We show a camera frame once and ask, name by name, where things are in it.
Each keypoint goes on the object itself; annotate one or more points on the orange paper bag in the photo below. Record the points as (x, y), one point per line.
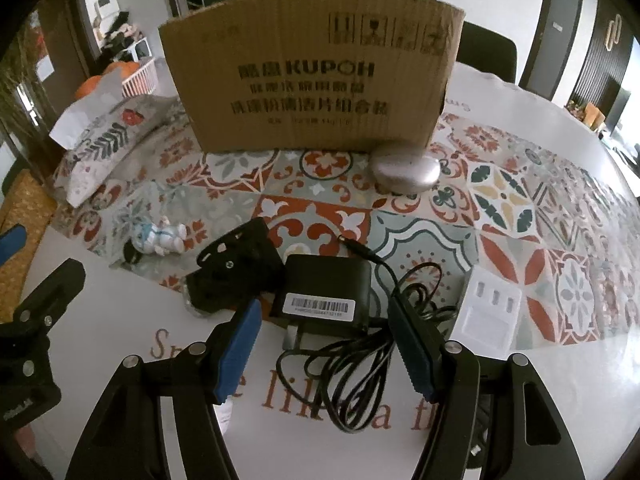
(592, 114)

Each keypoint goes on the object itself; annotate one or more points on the black plastic bracket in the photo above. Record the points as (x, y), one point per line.
(235, 265)

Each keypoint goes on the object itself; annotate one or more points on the brown cardboard box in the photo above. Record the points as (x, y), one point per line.
(310, 75)

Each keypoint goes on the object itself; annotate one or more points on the white basket with oranges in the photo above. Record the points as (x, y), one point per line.
(140, 77)

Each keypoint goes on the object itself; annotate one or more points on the small white blue figurine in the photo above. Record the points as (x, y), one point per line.
(162, 240)

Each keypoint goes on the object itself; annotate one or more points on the orange pumpkin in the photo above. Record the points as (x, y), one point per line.
(124, 68)
(90, 87)

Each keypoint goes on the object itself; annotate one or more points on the floral patterned cushion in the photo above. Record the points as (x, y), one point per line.
(107, 145)

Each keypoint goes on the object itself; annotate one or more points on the yellow woven seat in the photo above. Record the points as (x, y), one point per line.
(22, 230)

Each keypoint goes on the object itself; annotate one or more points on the grey door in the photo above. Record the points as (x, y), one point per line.
(552, 30)

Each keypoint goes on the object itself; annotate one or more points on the silver oval case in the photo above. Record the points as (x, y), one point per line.
(404, 167)

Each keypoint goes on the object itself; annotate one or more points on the patterned tile-print table mat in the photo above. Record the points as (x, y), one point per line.
(310, 195)

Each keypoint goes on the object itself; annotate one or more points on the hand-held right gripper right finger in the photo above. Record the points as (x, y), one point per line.
(412, 355)

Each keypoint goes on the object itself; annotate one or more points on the white USB card reader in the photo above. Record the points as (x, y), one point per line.
(492, 310)

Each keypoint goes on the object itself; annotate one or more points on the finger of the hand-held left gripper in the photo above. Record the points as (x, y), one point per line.
(45, 295)
(10, 246)

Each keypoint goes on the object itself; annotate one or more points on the black chair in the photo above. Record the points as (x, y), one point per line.
(487, 52)

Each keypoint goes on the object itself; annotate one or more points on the gold wall ornament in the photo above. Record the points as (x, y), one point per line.
(613, 33)

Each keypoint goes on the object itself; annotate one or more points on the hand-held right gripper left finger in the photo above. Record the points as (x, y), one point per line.
(239, 355)

